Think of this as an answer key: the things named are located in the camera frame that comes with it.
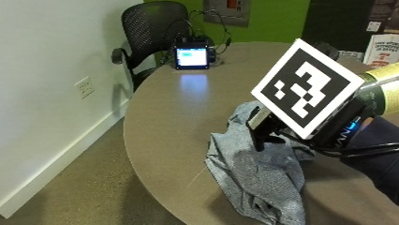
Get black mesh office chair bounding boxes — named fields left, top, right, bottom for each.
left=110, top=0, right=192, bottom=92

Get white marker cube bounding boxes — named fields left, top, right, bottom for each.
left=249, top=37, right=366, bottom=141

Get grey wall panel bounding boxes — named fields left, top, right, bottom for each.
left=203, top=0, right=252, bottom=28

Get round table cable grommet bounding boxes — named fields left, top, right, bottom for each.
left=208, top=56, right=227, bottom=68

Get black glove cable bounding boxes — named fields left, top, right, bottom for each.
left=277, top=130, right=399, bottom=158

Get white wall outlet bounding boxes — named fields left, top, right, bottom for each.
left=74, top=76, right=96, bottom=100

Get green bottle with yellow label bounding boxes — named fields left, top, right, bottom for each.
left=357, top=61, right=399, bottom=117

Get black device cables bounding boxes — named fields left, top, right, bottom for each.
left=160, top=8, right=235, bottom=65

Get white sign with red print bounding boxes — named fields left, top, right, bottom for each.
left=362, top=33, right=399, bottom=69

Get small black device with screen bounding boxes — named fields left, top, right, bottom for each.
left=172, top=37, right=211, bottom=71

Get black cabinet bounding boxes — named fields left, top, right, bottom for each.
left=301, top=0, right=377, bottom=53

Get blue-grey cloth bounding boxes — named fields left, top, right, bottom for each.
left=204, top=100, right=317, bottom=225

